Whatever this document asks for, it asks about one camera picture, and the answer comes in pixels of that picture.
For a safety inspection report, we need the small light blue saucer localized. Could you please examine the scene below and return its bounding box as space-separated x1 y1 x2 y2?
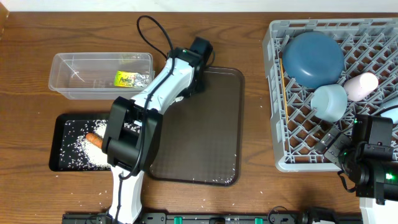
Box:
310 84 348 123

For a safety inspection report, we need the light blue plastic cup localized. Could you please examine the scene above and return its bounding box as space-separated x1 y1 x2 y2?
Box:
379 97 398 124

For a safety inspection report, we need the pink plastic cup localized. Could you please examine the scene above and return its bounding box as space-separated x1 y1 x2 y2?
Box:
343 72 379 101

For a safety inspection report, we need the yellow snack wrapper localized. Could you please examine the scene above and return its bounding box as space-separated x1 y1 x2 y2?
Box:
114 70 152 88

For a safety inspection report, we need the wooden chopstick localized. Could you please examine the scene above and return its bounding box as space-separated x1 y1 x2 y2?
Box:
279 58 289 124

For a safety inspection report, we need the large dark blue plate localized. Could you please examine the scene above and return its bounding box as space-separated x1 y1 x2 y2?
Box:
282 32 345 89

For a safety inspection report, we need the orange carrot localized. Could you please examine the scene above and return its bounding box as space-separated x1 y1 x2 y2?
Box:
86 133 103 149

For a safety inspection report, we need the white tissue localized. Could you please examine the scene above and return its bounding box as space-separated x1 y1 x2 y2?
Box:
175 96 184 103

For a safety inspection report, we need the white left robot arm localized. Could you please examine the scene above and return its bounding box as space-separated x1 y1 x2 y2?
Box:
101 45 213 223

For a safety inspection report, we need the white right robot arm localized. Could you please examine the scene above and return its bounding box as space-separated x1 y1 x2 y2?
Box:
315 128 397 223

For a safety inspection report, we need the grey dishwasher rack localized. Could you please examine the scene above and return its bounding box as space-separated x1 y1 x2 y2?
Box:
262 18 397 172

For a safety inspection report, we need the dark brown serving tray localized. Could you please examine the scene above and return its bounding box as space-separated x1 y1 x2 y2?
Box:
148 67 244 186

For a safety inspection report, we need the clear plastic bin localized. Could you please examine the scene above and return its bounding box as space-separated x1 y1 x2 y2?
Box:
49 52 154 100

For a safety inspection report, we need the black tray bin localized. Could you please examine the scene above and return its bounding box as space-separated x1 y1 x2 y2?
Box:
49 113 109 172

